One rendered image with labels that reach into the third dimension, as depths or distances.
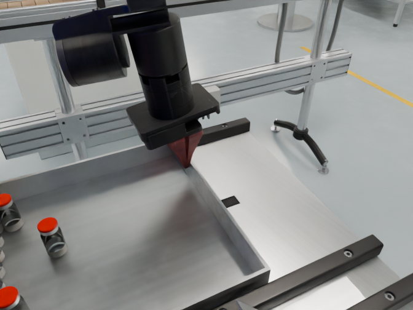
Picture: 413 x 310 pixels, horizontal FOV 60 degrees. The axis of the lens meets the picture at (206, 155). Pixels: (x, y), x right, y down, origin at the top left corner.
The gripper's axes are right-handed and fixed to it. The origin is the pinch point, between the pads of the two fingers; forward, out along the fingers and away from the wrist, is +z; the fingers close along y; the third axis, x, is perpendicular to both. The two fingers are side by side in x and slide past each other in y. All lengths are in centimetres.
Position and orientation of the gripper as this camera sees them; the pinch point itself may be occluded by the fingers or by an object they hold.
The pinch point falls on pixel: (184, 161)
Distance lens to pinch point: 49.3
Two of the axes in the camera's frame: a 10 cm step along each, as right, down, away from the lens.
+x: 4.3, 5.5, -7.1
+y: -8.9, 3.7, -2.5
